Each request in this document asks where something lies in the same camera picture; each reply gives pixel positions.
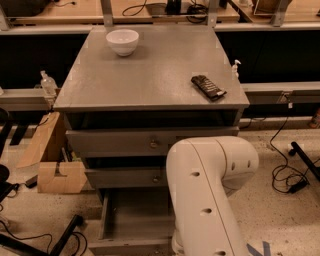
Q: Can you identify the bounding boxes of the grey drawer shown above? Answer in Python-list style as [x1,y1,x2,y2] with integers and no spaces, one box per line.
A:
[66,126,239,158]
[85,167,167,189]
[88,187,175,256]

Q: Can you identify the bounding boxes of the wooden desk with cables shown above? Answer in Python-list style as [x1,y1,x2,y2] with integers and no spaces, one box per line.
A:
[9,0,241,26]

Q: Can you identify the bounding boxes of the black floor cable left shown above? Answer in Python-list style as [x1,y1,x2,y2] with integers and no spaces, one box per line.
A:
[0,219,88,256]

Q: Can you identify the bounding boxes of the grey bottom drawer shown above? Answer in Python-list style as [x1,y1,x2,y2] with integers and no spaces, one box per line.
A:
[88,187,175,256]

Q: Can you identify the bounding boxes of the blue tape mark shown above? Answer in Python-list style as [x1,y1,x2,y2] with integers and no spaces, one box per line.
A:
[247,241,271,256]

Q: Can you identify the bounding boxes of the clear pump bottle left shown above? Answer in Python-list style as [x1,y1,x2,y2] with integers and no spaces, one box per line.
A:
[40,71,57,96]

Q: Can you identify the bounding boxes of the white ceramic bowl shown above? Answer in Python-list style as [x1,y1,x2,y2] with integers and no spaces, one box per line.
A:
[106,29,139,56]

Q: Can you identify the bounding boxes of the small white pump bottle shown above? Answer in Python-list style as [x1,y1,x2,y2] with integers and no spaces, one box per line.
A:
[232,59,241,78]

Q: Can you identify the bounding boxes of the brown cardboard box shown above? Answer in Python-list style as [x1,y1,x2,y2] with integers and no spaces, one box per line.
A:
[16,112,87,194]

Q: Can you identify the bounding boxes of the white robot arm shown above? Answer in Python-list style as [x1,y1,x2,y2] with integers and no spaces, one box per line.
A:
[166,136,259,256]

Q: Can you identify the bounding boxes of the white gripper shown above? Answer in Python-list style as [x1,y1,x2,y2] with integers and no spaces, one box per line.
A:
[171,233,184,256]

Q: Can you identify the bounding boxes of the grey middle drawer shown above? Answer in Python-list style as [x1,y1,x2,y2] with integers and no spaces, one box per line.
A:
[85,167,167,189]

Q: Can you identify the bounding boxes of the grey drawer cabinet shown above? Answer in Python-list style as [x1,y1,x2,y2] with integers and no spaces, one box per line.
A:
[53,25,250,208]

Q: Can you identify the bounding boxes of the black stand leg left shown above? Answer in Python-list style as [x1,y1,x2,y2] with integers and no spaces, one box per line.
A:
[0,215,84,256]

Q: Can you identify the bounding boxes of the black cable with adapter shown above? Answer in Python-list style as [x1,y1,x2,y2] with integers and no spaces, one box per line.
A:
[269,94,320,195]

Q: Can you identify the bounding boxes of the black stand leg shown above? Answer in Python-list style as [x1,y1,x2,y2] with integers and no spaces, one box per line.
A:
[0,215,84,256]
[291,141,320,181]

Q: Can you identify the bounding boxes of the black stand leg right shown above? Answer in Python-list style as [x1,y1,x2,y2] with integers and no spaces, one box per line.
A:
[291,141,320,181]

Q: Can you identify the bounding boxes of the dark snack bar wrapper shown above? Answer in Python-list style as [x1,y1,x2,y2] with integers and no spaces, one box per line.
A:
[191,75,226,101]

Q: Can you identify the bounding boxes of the grey top drawer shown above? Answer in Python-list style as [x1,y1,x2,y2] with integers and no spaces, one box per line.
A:
[66,126,239,158]

